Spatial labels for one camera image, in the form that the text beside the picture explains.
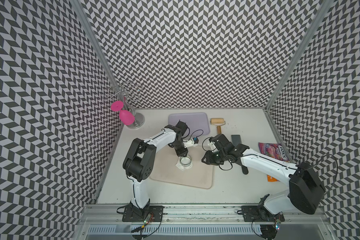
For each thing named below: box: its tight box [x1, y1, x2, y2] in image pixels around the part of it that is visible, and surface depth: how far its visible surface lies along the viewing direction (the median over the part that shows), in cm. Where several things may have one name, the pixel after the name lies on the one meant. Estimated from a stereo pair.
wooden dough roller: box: [210, 118, 226, 135], surface depth 110 cm
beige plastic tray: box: [149, 144, 215, 189], surface depth 87 cm
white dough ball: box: [175, 156, 193, 171], surface depth 91 cm
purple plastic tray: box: [168, 112, 210, 136], surface depth 117 cm
